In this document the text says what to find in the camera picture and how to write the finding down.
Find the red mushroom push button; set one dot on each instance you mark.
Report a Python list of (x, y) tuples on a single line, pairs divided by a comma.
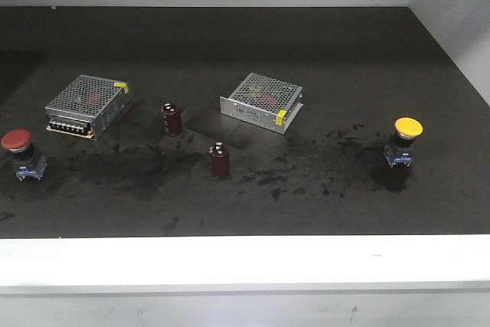
[(28, 161)]

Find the rear dark red capacitor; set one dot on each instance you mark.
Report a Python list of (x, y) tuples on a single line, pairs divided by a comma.
[(171, 115)]

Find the left metal mesh power supply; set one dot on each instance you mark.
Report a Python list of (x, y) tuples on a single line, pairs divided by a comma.
[(88, 106)]

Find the right metal mesh power supply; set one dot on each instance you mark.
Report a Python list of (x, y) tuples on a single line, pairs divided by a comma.
[(265, 102)]

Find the dark red capacitor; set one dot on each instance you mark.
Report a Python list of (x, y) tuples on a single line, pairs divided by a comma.
[(171, 115), (219, 159)]

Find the front dark red capacitor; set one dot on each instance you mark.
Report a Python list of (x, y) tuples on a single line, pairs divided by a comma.
[(219, 159)]

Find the yellow mushroom push button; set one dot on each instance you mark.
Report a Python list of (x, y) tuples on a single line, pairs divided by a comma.
[(399, 149)]

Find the metal mesh power supply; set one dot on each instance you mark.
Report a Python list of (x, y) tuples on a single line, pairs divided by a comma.
[(265, 102), (88, 106)]

